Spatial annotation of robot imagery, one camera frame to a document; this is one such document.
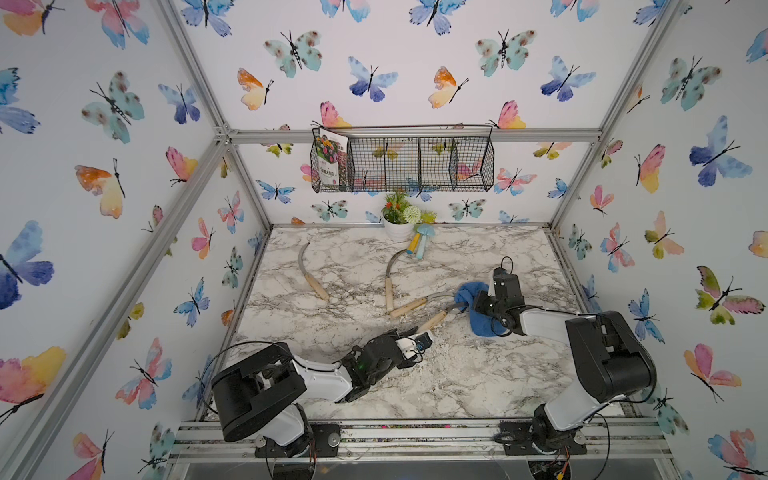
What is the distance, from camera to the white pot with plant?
1.06 m

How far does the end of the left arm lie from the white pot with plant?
0.51 metres

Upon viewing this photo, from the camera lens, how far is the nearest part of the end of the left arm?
64cm
